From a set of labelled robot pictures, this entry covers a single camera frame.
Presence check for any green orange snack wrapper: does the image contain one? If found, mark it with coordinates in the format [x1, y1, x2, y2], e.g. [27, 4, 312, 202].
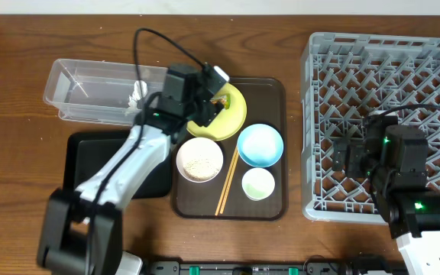
[211, 94, 231, 109]

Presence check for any yellow plate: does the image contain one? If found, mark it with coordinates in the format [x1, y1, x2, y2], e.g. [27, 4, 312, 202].
[187, 83, 247, 141]

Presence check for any white tissue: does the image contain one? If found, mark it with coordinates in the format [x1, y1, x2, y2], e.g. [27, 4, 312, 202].
[128, 80, 148, 111]

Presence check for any white bowl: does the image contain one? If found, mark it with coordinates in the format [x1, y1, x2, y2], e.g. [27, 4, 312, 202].
[176, 137, 224, 183]

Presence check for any light blue bowl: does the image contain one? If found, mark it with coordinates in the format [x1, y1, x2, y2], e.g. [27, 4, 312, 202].
[237, 124, 284, 168]

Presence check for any pile of rice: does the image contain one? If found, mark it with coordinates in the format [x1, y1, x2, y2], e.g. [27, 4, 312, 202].
[183, 157, 218, 181]

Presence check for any wooden chopstick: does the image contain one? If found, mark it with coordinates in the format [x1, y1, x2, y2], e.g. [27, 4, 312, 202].
[214, 147, 238, 217]
[218, 152, 240, 215]

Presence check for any small white green cup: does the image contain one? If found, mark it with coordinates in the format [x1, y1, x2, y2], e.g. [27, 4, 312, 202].
[241, 168, 275, 201]

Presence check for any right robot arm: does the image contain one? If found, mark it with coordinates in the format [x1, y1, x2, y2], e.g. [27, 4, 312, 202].
[332, 111, 440, 274]

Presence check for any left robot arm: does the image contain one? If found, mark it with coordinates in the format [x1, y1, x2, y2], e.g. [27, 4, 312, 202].
[37, 63, 230, 274]

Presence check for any grey dishwasher rack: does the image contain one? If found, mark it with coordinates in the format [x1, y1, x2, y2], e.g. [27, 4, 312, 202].
[301, 32, 440, 225]

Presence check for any dark brown serving tray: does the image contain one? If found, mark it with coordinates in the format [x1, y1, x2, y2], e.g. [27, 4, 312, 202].
[171, 77, 287, 221]

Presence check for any clear plastic bin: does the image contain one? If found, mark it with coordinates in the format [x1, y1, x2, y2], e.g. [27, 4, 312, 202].
[44, 59, 167, 125]

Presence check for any black plastic tray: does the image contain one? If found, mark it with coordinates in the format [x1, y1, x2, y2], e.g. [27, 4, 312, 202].
[63, 130, 172, 199]

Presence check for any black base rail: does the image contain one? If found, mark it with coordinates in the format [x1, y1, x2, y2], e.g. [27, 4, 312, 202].
[141, 259, 409, 275]

